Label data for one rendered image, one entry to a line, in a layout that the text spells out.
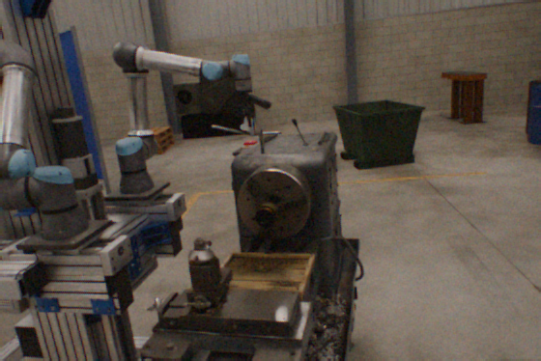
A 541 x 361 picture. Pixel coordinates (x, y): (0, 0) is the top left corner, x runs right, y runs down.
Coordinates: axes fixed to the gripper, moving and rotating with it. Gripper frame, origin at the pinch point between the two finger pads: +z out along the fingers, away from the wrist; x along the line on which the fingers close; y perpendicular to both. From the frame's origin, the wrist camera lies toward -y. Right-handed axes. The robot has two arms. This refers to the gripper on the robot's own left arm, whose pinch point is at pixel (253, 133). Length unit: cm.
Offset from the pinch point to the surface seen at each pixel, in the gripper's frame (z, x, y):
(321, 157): 11.5, 6.0, -31.4
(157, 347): 45, 96, 7
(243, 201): 25.1, 23.6, 0.6
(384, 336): 135, -42, -55
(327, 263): 62, 8, -31
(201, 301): 35, 87, -5
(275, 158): 11.1, 5.6, -10.8
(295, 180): 16.3, 23.6, -22.6
